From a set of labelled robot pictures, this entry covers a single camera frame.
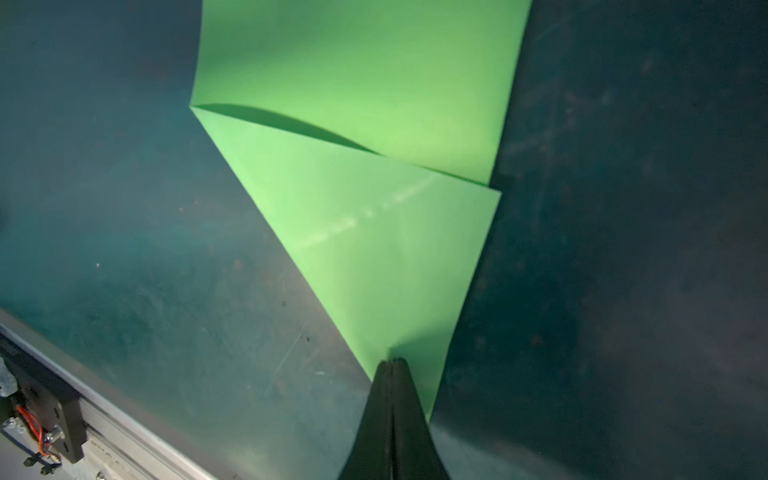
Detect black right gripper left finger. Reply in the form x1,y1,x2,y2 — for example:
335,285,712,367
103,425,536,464
339,361,393,480

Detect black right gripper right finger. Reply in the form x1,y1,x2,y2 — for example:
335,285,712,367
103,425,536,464
392,358,449,479

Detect green square paper sheet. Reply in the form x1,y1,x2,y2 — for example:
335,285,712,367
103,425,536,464
191,1,531,413

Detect aluminium front rail base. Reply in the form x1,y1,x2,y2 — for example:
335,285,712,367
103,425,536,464
1,311,238,479

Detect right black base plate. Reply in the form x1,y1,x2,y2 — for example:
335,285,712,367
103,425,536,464
1,336,87,475

